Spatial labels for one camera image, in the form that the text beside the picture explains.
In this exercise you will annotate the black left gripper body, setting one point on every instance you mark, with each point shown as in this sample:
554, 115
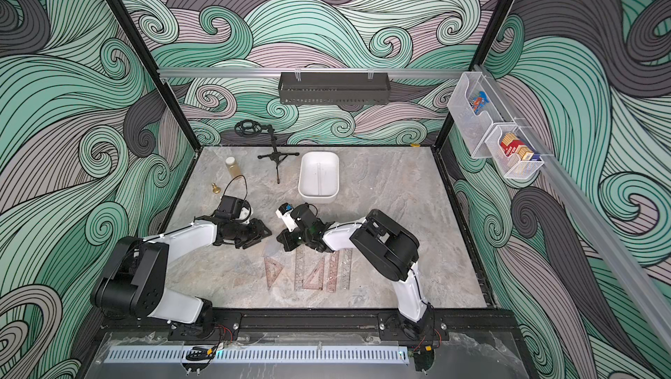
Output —
246, 234

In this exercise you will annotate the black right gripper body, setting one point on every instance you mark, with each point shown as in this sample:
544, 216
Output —
293, 233

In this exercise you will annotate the clear semicircle protractor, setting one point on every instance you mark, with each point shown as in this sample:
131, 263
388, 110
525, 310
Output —
272, 248

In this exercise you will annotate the white plastic storage box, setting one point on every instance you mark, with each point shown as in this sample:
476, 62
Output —
319, 180

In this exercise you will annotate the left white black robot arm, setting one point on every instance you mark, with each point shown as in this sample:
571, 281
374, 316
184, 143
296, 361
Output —
132, 282

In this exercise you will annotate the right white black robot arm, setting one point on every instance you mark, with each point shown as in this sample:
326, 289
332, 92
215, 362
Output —
390, 248

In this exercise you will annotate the red box in bin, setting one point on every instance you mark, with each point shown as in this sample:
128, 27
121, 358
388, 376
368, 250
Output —
512, 145

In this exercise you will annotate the pink set square left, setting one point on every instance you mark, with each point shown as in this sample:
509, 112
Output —
273, 269

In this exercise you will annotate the long pink ruler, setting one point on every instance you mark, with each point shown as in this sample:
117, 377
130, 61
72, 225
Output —
333, 269

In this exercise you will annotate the long clear ruler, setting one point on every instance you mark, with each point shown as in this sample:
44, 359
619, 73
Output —
344, 279

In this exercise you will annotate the spice jar with white lid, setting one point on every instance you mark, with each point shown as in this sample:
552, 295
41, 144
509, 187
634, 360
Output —
233, 167

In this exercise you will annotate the black tripod headphone stand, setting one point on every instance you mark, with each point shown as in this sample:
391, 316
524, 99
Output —
250, 128

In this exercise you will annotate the blue red packet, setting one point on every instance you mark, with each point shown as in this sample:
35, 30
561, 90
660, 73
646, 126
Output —
478, 101

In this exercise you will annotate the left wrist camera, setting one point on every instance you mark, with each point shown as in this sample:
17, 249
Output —
233, 208

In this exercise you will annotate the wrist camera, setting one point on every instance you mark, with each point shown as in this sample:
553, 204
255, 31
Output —
233, 208
284, 214

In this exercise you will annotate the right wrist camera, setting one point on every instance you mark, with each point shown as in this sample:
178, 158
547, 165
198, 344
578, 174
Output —
284, 214

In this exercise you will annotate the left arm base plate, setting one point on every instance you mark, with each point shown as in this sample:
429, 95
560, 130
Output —
222, 324

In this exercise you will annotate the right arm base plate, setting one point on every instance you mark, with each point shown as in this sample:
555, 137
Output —
393, 326

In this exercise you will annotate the black front frame beam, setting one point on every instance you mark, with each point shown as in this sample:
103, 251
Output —
336, 320

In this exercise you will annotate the white slotted cable duct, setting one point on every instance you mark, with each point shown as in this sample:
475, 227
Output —
263, 354

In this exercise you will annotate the clear wall bin upper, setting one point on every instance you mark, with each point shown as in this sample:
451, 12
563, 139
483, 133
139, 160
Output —
475, 128

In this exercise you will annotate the clear wall bin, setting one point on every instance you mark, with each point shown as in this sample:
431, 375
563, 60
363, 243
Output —
475, 128
512, 167

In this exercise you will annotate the clear wall bin lower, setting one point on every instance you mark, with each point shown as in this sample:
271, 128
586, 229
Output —
512, 167

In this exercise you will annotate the black vertical frame post left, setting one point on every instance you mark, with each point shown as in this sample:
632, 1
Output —
149, 64

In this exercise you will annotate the black vertical frame post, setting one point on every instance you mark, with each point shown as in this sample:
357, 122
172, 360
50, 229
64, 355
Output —
485, 49
149, 64

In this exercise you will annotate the black vertical frame post right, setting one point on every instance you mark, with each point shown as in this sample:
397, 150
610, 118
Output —
485, 49

